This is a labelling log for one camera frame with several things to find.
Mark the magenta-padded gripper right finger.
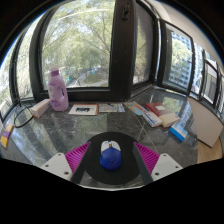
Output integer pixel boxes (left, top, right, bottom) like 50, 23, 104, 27
132, 141, 184, 185

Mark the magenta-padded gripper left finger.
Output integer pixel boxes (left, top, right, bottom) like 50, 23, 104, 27
39, 141, 92, 185

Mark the blue and white computer mouse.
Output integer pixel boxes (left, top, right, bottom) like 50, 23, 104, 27
99, 139, 122, 171

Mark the round black mouse pad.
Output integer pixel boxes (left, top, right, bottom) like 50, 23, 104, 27
79, 131, 145, 185

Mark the white box with blue stripe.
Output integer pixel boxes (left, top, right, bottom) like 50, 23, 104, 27
142, 110, 163, 128

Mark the small blue box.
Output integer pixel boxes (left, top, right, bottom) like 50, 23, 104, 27
168, 122, 189, 143

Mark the white card with dark picture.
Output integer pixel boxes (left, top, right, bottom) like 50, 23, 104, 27
68, 103, 100, 116

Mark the thick red book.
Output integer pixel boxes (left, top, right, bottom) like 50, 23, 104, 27
144, 101, 181, 129

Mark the colourful leaflet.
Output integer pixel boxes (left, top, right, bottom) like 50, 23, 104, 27
123, 101, 149, 117

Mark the pale printed leaflet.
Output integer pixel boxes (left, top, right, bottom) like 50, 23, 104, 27
98, 102, 126, 114

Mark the white and orange carton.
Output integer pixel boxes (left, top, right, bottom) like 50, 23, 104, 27
29, 98, 52, 119

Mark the purple detergent bottle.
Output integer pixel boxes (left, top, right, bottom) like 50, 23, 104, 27
47, 64, 70, 112

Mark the yellow and purple box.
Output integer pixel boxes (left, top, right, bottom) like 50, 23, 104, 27
0, 123, 15, 149

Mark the black cable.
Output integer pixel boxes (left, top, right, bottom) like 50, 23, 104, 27
13, 101, 36, 129

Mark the black window handle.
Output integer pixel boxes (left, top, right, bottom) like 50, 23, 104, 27
121, 1, 132, 21

